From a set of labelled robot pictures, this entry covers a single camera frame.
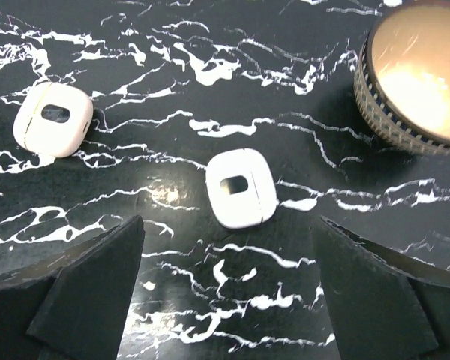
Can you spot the white earbud charging case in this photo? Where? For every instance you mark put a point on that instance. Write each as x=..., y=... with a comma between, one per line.
x=241, y=188

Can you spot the cream earbud charging case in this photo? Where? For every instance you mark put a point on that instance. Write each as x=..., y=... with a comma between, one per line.
x=53, y=119

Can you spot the gold patterned ceramic bowl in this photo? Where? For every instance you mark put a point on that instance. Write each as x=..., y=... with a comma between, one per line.
x=402, y=80

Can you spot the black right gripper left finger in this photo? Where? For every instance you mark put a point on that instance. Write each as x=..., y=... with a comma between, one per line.
x=73, y=304

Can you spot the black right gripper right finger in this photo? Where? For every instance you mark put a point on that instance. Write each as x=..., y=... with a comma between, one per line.
x=382, y=304

